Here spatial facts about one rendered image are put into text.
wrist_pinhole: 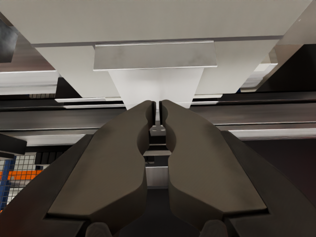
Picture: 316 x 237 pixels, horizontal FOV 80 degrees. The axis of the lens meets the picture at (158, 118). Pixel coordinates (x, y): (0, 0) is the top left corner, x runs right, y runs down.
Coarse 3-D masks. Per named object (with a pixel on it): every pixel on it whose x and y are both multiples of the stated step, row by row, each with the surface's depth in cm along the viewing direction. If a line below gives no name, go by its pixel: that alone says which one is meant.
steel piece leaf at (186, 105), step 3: (183, 102) 24; (186, 102) 24; (189, 102) 24; (126, 105) 24; (129, 105) 24; (132, 105) 24; (135, 105) 24; (156, 105) 25; (183, 105) 25; (186, 105) 25; (189, 105) 25; (126, 108) 25; (129, 108) 25; (156, 108) 26
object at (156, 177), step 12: (156, 168) 21; (156, 180) 21; (156, 192) 20; (168, 192) 20; (156, 204) 19; (168, 204) 19; (144, 216) 19; (156, 216) 19; (168, 216) 19; (132, 228) 19; (144, 228) 19; (156, 228) 19; (168, 228) 19; (180, 228) 19; (192, 228) 19
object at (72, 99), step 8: (64, 80) 23; (56, 88) 23; (64, 88) 23; (72, 88) 23; (56, 96) 23; (64, 96) 23; (72, 96) 23; (80, 96) 23; (64, 104) 25; (72, 104) 25; (80, 104) 25; (88, 104) 25; (96, 104) 25; (104, 104) 25; (112, 104) 25; (120, 104) 25; (192, 104) 25
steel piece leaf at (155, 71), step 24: (96, 48) 14; (120, 48) 14; (144, 48) 13; (168, 48) 13; (192, 48) 13; (120, 72) 17; (144, 72) 17; (168, 72) 17; (192, 72) 17; (120, 96) 22; (144, 96) 22; (168, 96) 22; (192, 96) 22
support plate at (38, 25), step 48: (0, 0) 10; (48, 0) 10; (96, 0) 10; (144, 0) 11; (192, 0) 11; (240, 0) 11; (288, 0) 11; (48, 48) 14; (240, 48) 15; (96, 96) 22
